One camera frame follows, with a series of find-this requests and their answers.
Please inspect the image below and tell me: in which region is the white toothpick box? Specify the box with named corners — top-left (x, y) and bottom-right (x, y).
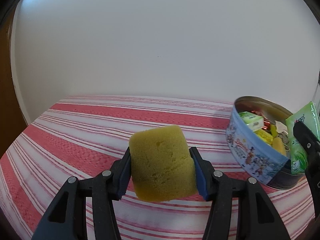
top-left (275, 121), bottom-right (288, 133)

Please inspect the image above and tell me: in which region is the yellow sponge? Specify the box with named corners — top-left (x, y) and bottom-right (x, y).
top-left (129, 125), bottom-right (197, 202)
top-left (272, 137), bottom-right (286, 156)

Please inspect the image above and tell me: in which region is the blue round cookie tin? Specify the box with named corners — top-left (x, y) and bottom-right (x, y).
top-left (226, 96), bottom-right (304, 190)

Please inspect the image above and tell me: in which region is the green white tissue pack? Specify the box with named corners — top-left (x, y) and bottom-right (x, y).
top-left (285, 101), bottom-right (320, 176)

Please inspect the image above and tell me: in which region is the red foil snack packet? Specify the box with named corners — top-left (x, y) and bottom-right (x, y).
top-left (249, 109), bottom-right (272, 131)

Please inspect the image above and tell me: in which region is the red white striped bedspread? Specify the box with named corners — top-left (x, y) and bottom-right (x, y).
top-left (1, 95), bottom-right (315, 239)

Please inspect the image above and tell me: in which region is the yellow box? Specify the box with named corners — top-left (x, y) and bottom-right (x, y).
top-left (254, 129), bottom-right (273, 145)

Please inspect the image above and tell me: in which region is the brown wooden door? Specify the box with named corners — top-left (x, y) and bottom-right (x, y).
top-left (0, 14), bottom-right (27, 155)

